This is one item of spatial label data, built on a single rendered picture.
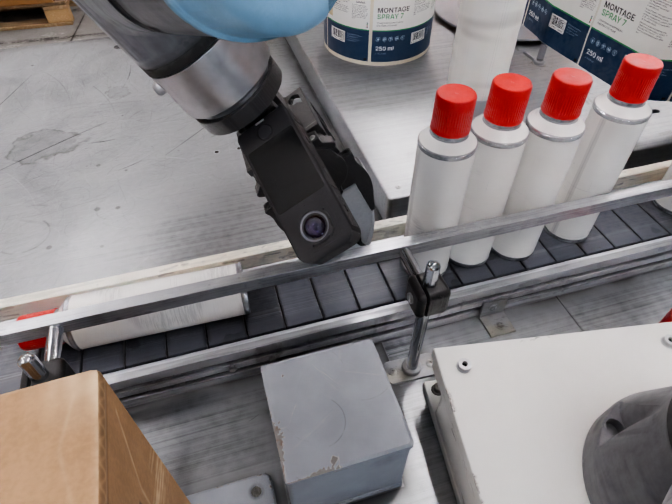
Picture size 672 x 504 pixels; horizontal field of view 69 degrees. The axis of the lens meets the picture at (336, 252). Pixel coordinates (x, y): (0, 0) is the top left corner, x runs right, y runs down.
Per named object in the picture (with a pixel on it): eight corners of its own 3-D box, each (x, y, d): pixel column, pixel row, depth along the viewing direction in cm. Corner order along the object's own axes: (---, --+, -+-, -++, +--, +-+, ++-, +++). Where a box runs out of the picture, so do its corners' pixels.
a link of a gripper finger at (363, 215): (375, 199, 52) (333, 143, 46) (395, 237, 49) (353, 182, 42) (351, 215, 53) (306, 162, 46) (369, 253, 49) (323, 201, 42)
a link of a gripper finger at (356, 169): (382, 191, 46) (337, 128, 39) (388, 202, 45) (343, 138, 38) (340, 218, 47) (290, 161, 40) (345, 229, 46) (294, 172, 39)
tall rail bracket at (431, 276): (403, 321, 55) (422, 211, 43) (430, 377, 50) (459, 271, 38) (376, 328, 54) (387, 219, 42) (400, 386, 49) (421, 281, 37)
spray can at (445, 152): (435, 242, 56) (471, 73, 41) (455, 275, 53) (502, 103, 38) (393, 251, 55) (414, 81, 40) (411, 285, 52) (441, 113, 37)
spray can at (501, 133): (475, 231, 58) (523, 63, 43) (497, 262, 54) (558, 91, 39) (434, 240, 57) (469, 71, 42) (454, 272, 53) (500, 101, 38)
